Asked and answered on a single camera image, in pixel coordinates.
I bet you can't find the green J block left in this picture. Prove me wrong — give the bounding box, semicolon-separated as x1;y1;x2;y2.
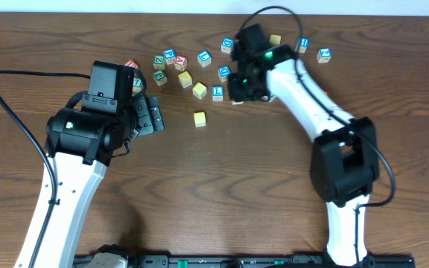
153;70;168;86

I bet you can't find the yellow K block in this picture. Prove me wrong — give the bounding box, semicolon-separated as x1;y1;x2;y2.
178;71;193;88

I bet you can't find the blue P block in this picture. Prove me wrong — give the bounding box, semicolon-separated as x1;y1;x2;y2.
163;48;177;65

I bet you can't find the yellow S block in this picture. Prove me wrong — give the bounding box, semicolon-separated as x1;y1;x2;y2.
270;34;282;46

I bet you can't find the blue H block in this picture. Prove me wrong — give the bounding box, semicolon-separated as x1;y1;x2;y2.
296;38;309;54

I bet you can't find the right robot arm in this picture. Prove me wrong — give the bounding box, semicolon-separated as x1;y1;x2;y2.
228;43;379;267

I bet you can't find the green 7 block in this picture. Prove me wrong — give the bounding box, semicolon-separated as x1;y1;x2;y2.
133;77;143;95

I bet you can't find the blue Q block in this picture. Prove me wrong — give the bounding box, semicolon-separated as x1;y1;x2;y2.
220;37;234;54

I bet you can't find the yellow C block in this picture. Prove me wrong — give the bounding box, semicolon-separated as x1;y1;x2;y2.
194;112;206;127

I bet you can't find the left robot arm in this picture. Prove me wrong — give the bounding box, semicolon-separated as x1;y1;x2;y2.
15;153;107;267

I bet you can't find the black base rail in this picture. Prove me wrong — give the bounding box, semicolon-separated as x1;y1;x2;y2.
72;245;416;268

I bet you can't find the green Z block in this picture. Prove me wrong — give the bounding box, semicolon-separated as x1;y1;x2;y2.
153;55;166;70

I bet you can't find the yellow block near L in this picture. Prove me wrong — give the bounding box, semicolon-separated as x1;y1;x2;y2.
192;82;207;99

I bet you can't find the red U block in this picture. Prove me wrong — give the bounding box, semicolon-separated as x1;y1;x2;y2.
125;60;139;69

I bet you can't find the blue D block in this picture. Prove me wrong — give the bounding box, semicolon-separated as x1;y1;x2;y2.
218;66;231;82

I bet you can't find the blue L block front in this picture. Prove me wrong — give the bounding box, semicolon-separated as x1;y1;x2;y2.
212;86;224;101

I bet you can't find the blue two block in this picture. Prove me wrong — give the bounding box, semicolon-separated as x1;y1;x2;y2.
317;48;331;63

